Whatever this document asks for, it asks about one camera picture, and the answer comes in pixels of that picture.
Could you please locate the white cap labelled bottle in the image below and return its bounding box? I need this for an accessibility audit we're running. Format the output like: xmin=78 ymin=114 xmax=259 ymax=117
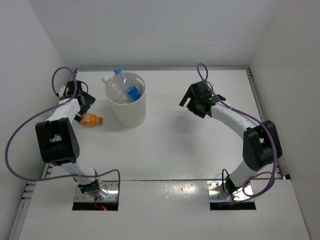
xmin=101 ymin=75 xmax=131 ymax=105

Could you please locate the metal base plate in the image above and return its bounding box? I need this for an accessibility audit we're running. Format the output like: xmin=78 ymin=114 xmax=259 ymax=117
xmin=207 ymin=180 xmax=255 ymax=202
xmin=74 ymin=181 xmax=119 ymax=203

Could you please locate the blue cap water bottle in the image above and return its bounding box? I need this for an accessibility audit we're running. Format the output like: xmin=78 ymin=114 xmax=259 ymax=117
xmin=113 ymin=68 xmax=142 ymax=103

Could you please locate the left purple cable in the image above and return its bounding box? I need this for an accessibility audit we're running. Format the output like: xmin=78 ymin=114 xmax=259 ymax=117
xmin=4 ymin=66 xmax=121 ymax=193

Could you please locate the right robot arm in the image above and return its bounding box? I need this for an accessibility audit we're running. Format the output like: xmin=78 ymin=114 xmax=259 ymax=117
xmin=179 ymin=81 xmax=283 ymax=195

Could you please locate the purple cable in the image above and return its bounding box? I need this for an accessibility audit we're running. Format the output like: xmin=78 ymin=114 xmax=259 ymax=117
xmin=4 ymin=66 xmax=121 ymax=193
xmin=196 ymin=62 xmax=280 ymax=205

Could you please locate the orange juice bottle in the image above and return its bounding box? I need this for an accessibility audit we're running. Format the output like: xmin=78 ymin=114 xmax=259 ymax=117
xmin=79 ymin=114 xmax=104 ymax=127

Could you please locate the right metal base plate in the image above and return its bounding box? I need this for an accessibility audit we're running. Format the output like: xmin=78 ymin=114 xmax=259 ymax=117
xmin=207 ymin=180 xmax=255 ymax=202

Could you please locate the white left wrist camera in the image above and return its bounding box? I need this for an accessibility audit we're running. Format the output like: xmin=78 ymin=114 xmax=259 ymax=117
xmin=58 ymin=85 xmax=69 ymax=100

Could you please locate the aluminium table edge rail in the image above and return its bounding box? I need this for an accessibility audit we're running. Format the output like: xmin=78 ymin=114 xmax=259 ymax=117
xmin=246 ymin=67 xmax=285 ymax=179

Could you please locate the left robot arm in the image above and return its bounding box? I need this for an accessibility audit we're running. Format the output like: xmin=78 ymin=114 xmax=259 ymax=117
xmin=35 ymin=80 xmax=108 ymax=201

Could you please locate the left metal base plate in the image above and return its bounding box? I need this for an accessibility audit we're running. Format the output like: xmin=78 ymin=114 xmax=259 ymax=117
xmin=74 ymin=181 xmax=119 ymax=203

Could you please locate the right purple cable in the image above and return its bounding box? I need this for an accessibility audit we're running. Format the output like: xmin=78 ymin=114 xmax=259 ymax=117
xmin=196 ymin=62 xmax=280 ymax=205

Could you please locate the white round bin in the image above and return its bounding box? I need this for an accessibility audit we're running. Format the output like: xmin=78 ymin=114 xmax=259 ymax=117
xmin=102 ymin=68 xmax=146 ymax=128

